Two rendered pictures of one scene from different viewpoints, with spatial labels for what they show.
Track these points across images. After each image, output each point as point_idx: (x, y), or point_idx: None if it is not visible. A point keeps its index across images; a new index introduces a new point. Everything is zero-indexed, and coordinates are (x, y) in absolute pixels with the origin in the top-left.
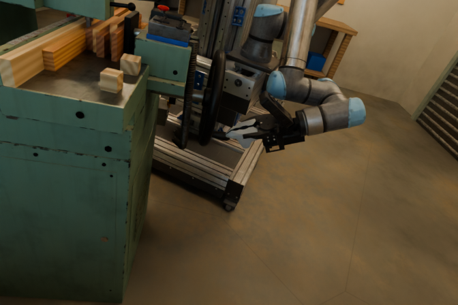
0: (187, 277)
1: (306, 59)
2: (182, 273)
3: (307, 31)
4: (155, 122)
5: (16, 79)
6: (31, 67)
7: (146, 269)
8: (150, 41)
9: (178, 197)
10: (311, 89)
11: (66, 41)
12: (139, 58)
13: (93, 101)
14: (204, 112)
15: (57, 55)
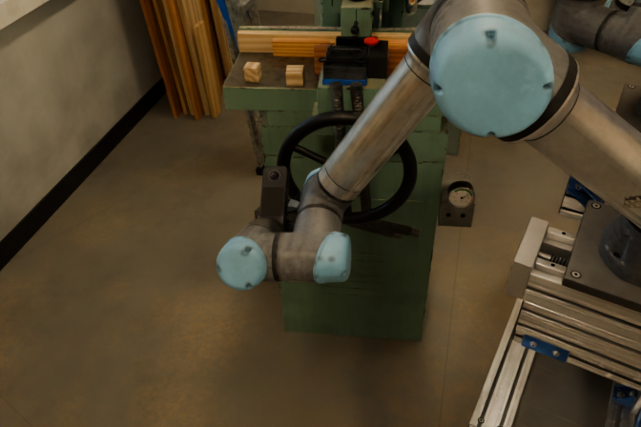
0: (312, 401)
1: (333, 175)
2: (318, 396)
3: (351, 133)
4: (413, 200)
5: (239, 47)
6: (258, 45)
7: (324, 351)
8: (322, 65)
9: (465, 389)
10: (299, 214)
11: (301, 40)
12: (296, 72)
13: (228, 75)
14: (381, 205)
15: (279, 46)
